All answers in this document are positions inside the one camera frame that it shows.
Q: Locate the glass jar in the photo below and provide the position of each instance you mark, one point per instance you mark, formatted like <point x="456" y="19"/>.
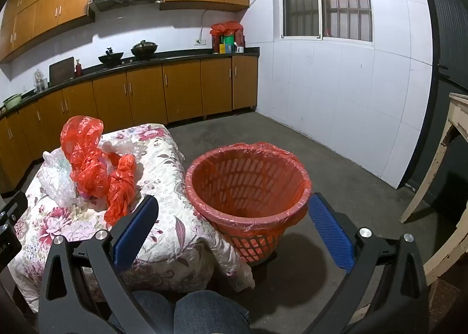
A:
<point x="38" y="81"/>

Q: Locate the red bottle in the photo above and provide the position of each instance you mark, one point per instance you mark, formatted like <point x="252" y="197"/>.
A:
<point x="79" y="69"/>

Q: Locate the floral cloth covered table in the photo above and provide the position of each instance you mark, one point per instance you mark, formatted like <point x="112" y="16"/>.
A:
<point x="164" y="180"/>

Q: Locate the wall power outlet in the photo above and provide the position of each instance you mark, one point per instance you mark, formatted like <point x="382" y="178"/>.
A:
<point x="201" y="42"/>

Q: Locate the upper wooden cabinets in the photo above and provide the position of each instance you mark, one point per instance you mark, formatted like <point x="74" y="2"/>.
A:
<point x="55" y="1"/>

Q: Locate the red plastic wastebasket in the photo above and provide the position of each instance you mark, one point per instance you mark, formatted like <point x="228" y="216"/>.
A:
<point x="256" y="246"/>

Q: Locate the wooden cabinets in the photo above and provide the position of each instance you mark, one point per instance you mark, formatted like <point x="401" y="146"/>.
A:
<point x="146" y="92"/>
<point x="55" y="1"/>

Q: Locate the small knotted red plastic bag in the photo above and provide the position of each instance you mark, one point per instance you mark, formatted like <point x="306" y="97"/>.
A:
<point x="119" y="187"/>

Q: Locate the clear plastic bag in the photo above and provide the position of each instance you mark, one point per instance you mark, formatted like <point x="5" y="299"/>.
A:
<point x="55" y="180"/>

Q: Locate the person's right leg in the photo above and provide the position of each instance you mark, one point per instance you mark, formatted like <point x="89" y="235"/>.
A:
<point x="208" y="312"/>

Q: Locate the lower wooden cabinets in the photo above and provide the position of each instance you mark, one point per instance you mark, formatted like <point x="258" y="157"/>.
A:
<point x="146" y="92"/>

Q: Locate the white plastic bag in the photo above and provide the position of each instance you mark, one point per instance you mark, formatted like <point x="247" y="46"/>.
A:
<point x="117" y="147"/>

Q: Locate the black wok with lid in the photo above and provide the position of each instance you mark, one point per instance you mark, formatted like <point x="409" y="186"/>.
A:
<point x="144" y="49"/>

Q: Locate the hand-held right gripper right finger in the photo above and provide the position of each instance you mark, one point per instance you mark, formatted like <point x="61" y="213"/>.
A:
<point x="331" y="235"/>

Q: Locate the dark door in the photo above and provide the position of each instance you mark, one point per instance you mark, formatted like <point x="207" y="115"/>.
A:
<point x="449" y="27"/>

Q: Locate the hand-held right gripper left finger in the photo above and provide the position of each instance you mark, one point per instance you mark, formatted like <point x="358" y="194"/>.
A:
<point x="135" y="231"/>

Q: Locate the yellow box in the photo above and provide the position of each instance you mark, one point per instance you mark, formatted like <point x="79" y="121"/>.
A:
<point x="222" y="49"/>

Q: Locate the black open wok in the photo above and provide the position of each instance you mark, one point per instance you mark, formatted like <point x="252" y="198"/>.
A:
<point x="110" y="58"/>

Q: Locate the black kitchen countertop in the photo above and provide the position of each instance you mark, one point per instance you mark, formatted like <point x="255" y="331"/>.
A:
<point x="175" y="55"/>

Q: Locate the person's leg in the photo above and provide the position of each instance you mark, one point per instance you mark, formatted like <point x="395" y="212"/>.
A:
<point x="208" y="312"/>
<point x="150" y="312"/>

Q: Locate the green pot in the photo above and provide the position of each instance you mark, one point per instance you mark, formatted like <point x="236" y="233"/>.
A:
<point x="12" y="102"/>

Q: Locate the person's left leg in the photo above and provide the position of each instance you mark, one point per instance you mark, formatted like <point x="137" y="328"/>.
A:
<point x="150" y="312"/>

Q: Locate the dark cutting board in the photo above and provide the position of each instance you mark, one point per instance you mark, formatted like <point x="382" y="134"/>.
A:
<point x="61" y="71"/>

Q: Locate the green box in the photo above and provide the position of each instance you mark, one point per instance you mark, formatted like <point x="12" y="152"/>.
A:
<point x="229" y="41"/>

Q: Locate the large red plastic bag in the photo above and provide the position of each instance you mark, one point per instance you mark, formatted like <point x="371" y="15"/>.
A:
<point x="82" y="166"/>

